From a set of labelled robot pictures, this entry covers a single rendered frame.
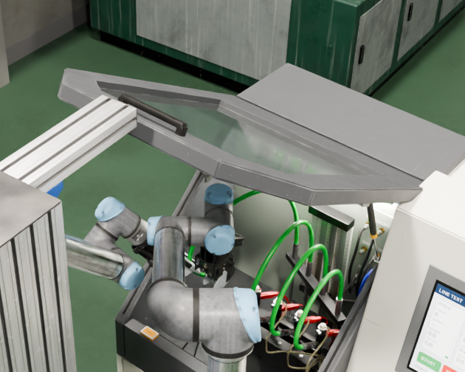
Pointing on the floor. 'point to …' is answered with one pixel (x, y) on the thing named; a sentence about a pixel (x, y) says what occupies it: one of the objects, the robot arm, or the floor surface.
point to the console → (418, 265)
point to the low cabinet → (276, 36)
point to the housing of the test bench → (366, 125)
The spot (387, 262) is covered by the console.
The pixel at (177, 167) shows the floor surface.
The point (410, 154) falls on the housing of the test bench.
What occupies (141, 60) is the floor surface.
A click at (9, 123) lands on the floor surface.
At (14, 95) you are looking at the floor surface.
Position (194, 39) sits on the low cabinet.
